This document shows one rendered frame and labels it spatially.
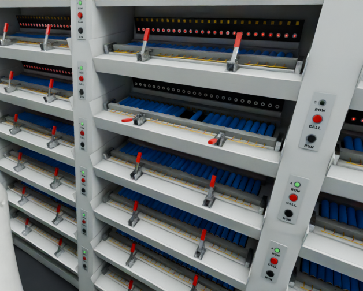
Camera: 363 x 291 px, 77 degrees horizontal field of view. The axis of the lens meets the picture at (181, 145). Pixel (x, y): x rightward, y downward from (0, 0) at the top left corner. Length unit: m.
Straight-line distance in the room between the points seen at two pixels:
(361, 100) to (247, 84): 0.22
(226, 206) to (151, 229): 0.31
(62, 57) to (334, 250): 0.99
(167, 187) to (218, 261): 0.28
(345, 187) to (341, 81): 0.22
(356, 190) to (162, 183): 0.51
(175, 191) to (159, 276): 0.38
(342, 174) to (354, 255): 0.20
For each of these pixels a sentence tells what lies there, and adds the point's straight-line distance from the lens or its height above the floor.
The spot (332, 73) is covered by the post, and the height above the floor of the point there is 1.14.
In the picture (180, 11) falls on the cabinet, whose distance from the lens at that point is 0.89.
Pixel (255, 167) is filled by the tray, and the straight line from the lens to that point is 0.61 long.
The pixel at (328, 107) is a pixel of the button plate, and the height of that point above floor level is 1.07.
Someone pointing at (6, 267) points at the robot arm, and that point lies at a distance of 0.61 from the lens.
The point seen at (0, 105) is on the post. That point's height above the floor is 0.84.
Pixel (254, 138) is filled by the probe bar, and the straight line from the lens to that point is 0.63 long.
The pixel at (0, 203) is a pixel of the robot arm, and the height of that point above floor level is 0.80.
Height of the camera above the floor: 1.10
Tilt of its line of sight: 18 degrees down
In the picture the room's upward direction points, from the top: 7 degrees clockwise
